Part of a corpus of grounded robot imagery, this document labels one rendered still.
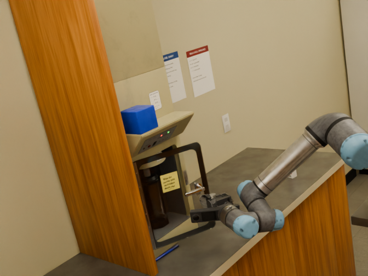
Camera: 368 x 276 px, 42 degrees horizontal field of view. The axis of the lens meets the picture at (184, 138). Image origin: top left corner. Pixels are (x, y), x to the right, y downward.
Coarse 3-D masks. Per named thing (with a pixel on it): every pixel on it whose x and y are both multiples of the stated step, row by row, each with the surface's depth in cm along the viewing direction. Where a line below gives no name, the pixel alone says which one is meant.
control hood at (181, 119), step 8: (176, 112) 204; (184, 112) 201; (192, 112) 199; (160, 120) 195; (168, 120) 192; (176, 120) 192; (184, 120) 198; (160, 128) 185; (168, 128) 191; (176, 128) 198; (184, 128) 206; (128, 136) 183; (136, 136) 180; (144, 136) 179; (152, 136) 185; (128, 144) 185; (136, 144) 181; (136, 152) 186
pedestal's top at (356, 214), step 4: (364, 204) 213; (360, 208) 210; (364, 208) 209; (356, 212) 207; (360, 212) 206; (364, 212) 206; (352, 216) 204; (356, 216) 204; (360, 216) 203; (364, 216) 202; (352, 220) 205; (356, 220) 203; (360, 220) 202; (364, 220) 201; (352, 224) 205; (356, 224) 204; (360, 224) 203; (364, 224) 202
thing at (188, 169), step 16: (192, 144) 197; (144, 160) 190; (160, 160) 193; (176, 160) 196; (192, 160) 199; (144, 176) 192; (192, 176) 200; (144, 192) 193; (160, 192) 196; (176, 192) 199; (208, 192) 204; (160, 208) 197; (176, 208) 200; (192, 208) 203; (160, 224) 198; (176, 224) 201; (192, 224) 204; (208, 224) 207; (160, 240) 200; (176, 240) 203
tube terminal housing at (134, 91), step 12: (156, 72) 199; (120, 84) 184; (132, 84) 189; (144, 84) 194; (156, 84) 199; (168, 84) 204; (120, 96) 185; (132, 96) 189; (144, 96) 194; (168, 96) 205; (120, 108) 185; (168, 108) 205; (168, 144) 206; (180, 144) 212; (144, 156) 195; (156, 252) 203
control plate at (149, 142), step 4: (172, 128) 195; (164, 132) 191; (172, 132) 198; (156, 136) 188; (160, 136) 192; (164, 136) 195; (168, 136) 198; (148, 140) 185; (152, 140) 188; (156, 140) 191; (160, 140) 195; (164, 140) 198; (144, 144) 185; (148, 144) 188; (152, 144) 191; (156, 144) 195; (148, 148) 192; (140, 152) 189
